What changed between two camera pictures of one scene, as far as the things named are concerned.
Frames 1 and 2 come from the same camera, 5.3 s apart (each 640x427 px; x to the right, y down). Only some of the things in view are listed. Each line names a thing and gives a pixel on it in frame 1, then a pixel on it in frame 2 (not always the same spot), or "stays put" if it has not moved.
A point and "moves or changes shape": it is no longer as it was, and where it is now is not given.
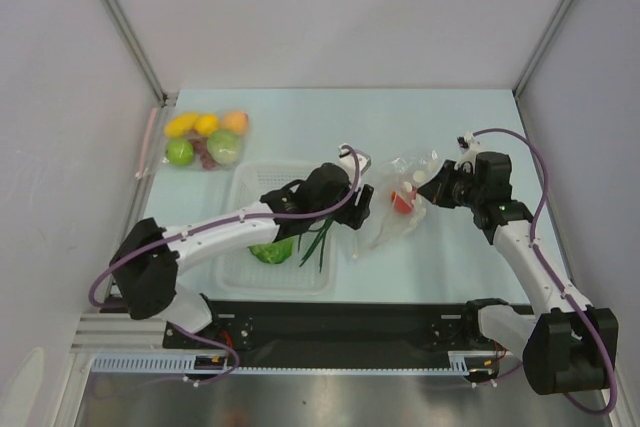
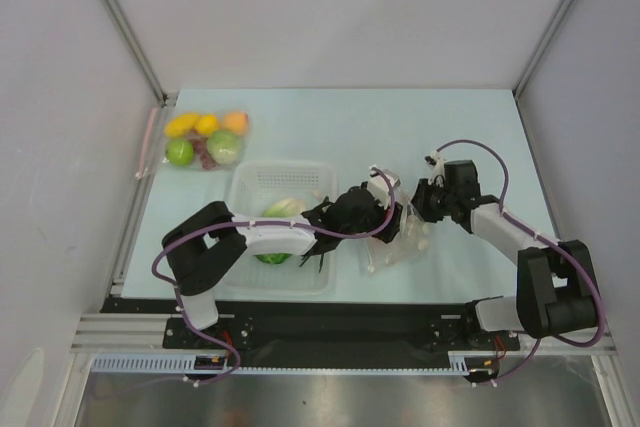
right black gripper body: (445, 186) -> (423, 198)
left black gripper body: (335, 217) -> (384, 234)
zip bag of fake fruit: (205, 140) stays put
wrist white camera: (347, 160) -> (379, 187)
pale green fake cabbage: (224, 145) stays put
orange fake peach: (236, 121) stays put
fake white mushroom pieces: (417, 214) -> (423, 243)
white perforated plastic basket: (312, 266) stays put
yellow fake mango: (178, 125) stays put
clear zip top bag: (396, 208) moves or changes shape
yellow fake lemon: (207, 124) stays put
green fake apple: (179, 152) stays put
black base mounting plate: (312, 334) stays put
